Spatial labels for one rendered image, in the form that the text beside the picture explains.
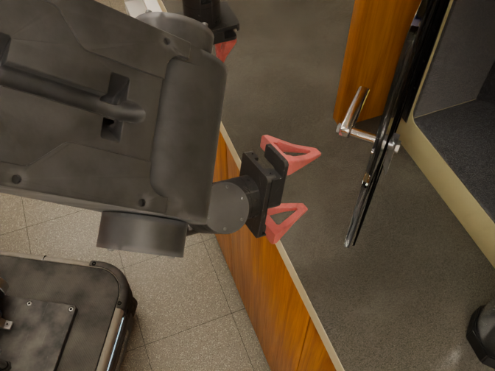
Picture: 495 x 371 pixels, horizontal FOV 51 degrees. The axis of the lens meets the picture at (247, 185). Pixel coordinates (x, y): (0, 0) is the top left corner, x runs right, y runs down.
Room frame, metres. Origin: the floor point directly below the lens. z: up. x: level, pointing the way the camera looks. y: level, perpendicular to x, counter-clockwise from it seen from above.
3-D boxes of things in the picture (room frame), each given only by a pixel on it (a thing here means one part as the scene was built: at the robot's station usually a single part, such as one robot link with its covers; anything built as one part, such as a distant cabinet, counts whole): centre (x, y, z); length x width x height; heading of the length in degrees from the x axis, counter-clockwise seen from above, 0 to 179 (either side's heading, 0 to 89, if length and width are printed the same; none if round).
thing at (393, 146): (0.43, -0.18, 1.18); 0.02 x 0.02 x 0.06; 65
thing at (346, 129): (0.48, -0.15, 1.20); 0.10 x 0.05 x 0.03; 155
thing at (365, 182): (0.53, -0.21, 1.19); 0.30 x 0.01 x 0.40; 155
